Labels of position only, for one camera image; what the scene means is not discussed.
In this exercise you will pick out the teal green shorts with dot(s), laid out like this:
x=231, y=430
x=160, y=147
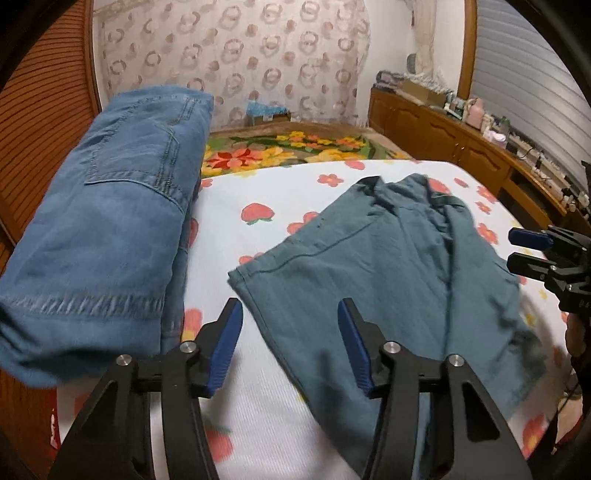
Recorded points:
x=414, y=264

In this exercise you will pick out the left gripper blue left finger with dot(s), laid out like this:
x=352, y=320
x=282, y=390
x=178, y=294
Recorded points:
x=222, y=337

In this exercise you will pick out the floral orange green blanket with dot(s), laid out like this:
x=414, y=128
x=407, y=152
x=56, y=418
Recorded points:
x=288, y=144

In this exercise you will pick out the pink ring pattern curtain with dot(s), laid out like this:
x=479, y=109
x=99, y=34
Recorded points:
x=305, y=56

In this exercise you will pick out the wooden louvered wardrobe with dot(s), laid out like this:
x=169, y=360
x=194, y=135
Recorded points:
x=48, y=100

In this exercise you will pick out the wooden sideboard cabinet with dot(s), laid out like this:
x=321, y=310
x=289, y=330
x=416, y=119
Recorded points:
x=428, y=135

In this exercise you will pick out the cream lace side curtain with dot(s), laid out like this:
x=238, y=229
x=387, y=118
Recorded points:
x=423, y=22

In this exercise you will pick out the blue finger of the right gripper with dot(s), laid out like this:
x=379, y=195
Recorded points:
x=529, y=266
x=538, y=241

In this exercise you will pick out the grey window blind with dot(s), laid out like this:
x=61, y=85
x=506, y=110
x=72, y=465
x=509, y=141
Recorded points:
x=520, y=77

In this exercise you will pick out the cardboard box on cabinet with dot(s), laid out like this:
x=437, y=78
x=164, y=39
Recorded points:
x=423, y=94

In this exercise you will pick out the folded blue denim jeans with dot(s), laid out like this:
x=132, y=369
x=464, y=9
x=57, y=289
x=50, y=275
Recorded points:
x=100, y=270

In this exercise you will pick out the white strawberry flower bedsheet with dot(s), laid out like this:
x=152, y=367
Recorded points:
x=259, y=425

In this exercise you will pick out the cardboard box with blue bag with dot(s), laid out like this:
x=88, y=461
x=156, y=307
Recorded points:
x=258, y=113

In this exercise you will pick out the right hand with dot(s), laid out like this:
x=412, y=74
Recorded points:
x=575, y=334

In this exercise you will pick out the pink thermos bottle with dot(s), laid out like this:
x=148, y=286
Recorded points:
x=474, y=113

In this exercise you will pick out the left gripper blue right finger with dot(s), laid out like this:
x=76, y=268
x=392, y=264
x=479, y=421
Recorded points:
x=356, y=337

